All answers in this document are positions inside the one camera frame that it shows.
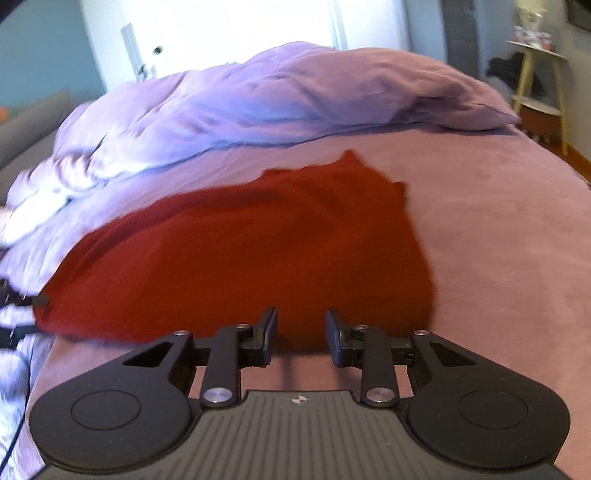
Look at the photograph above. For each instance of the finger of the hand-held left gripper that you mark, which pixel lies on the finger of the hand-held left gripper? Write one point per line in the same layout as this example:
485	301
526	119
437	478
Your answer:
27	299
18	334

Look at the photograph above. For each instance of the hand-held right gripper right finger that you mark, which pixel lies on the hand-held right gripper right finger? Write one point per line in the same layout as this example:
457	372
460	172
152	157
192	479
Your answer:
333	337

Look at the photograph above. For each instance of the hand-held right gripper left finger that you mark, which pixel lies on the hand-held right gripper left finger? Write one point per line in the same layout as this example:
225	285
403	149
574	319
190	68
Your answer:
268	333

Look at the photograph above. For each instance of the red knit cardigan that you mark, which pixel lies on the red knit cardigan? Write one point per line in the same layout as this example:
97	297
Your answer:
240	258

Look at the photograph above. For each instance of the grey sofa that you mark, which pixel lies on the grey sofa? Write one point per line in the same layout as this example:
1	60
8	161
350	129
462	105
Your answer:
32	134

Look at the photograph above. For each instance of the pink bed blanket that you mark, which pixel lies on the pink bed blanket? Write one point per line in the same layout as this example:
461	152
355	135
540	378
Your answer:
498	258

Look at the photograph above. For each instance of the lavender duvet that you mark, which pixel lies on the lavender duvet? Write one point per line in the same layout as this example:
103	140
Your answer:
258	106

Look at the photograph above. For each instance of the rust-coloured round basket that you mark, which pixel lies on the rust-coloured round basket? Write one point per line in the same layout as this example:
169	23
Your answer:
545	122

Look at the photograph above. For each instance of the black clothing heap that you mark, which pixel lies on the black clothing heap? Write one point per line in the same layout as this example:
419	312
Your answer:
508	71

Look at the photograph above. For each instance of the grey curtain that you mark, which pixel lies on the grey curtain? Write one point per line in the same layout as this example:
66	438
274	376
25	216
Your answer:
461	37

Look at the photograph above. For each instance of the white side table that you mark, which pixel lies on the white side table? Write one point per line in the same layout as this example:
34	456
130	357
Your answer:
554	78

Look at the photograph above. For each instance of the table ornaments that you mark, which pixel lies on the table ornaments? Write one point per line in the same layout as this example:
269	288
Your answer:
531	32

